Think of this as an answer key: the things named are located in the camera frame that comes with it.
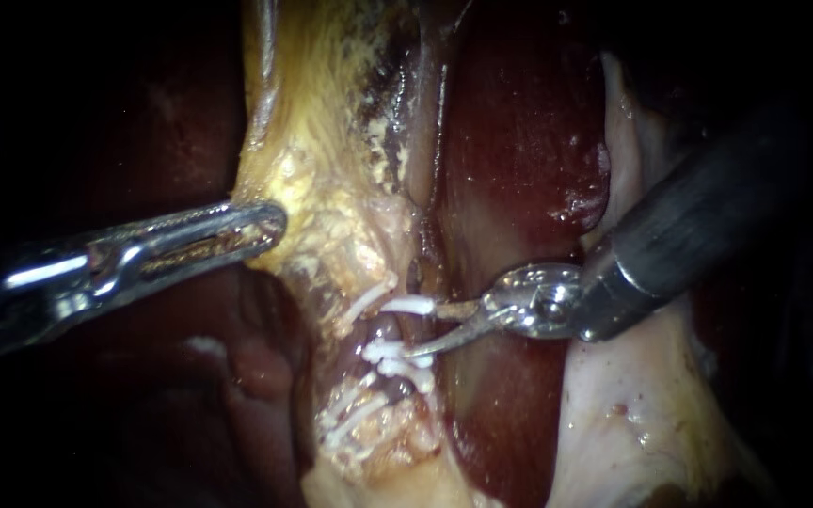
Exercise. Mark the right arm instrument jaw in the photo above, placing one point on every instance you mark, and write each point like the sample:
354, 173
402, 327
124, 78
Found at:
457, 309
449, 340

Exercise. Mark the left arm instrument jaw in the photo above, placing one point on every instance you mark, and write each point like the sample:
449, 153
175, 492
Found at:
237, 248
237, 213

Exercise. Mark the right arm instrument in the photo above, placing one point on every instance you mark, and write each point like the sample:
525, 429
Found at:
533, 303

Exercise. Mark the left arm instrument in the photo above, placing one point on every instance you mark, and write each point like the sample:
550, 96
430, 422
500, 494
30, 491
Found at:
39, 286

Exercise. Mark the gallbladder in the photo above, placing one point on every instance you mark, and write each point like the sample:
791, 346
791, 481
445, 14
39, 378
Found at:
322, 127

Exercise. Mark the dark right arm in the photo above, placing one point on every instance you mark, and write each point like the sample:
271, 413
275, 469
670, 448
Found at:
696, 212

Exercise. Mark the white clip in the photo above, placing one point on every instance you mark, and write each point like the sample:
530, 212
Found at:
406, 305
365, 305
410, 372
346, 403
357, 422
387, 350

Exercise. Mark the dark red liver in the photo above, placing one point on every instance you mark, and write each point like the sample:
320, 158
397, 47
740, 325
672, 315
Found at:
519, 141

